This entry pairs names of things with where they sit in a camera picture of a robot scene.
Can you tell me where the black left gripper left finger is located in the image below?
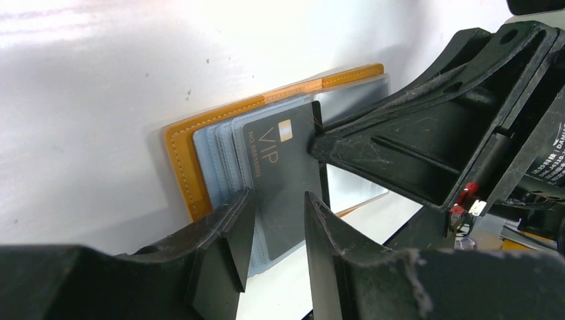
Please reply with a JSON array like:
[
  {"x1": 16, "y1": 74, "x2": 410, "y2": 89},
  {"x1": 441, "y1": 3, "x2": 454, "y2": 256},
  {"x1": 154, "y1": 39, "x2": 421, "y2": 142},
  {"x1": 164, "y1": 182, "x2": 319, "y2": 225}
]
[{"x1": 1, "y1": 189, "x2": 257, "y2": 319}]

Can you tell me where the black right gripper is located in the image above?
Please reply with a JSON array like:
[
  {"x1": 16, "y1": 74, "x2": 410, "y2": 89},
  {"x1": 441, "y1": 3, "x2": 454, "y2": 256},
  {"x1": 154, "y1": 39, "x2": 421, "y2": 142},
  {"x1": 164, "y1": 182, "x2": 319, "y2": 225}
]
[{"x1": 311, "y1": 21, "x2": 564, "y2": 248}]

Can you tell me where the black VIP card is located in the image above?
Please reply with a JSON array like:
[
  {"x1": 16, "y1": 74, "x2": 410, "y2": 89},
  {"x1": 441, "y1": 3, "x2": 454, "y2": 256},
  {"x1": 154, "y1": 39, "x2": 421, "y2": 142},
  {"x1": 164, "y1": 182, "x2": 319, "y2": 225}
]
[{"x1": 241, "y1": 101, "x2": 322, "y2": 261}]

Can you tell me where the yellow leather card holder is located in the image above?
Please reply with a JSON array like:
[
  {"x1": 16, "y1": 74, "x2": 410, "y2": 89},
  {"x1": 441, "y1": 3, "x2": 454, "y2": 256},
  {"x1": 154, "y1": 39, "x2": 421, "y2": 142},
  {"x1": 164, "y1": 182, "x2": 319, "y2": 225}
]
[{"x1": 164, "y1": 64, "x2": 390, "y2": 276}]

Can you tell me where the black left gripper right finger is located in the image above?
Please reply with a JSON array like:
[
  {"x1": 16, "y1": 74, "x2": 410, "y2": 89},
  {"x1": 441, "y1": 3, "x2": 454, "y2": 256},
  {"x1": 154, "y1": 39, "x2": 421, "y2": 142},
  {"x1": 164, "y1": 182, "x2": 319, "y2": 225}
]
[{"x1": 304, "y1": 192, "x2": 564, "y2": 319}]

